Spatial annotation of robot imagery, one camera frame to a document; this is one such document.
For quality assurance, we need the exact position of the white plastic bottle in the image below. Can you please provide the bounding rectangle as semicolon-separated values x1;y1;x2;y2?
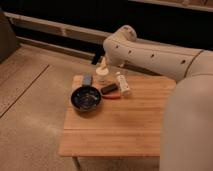
116;72;130;95

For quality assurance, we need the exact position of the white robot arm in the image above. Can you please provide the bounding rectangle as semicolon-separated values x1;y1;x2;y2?
102;25;213;171

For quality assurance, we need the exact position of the dark ceramic bowl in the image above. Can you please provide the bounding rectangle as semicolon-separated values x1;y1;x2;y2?
70;86;101;111

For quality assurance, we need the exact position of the white cylindrical cup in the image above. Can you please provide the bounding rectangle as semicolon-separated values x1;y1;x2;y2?
96;67;109;84

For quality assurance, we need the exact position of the blue grey sponge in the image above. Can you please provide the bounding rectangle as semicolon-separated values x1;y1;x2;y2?
82;74;92;86

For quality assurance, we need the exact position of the black rectangular block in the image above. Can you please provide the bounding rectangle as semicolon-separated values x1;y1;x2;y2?
101;84;118;95

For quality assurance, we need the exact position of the orange carrot toy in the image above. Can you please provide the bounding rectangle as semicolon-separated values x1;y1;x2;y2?
102;94;121;99

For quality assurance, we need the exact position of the wooden table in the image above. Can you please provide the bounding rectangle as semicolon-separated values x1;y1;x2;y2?
58;74;177;171

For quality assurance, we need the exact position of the grey cabinet corner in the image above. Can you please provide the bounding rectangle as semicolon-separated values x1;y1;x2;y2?
0;8;20;63

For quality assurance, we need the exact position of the white shelf rail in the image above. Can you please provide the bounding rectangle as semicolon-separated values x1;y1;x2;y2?
3;11;213;58

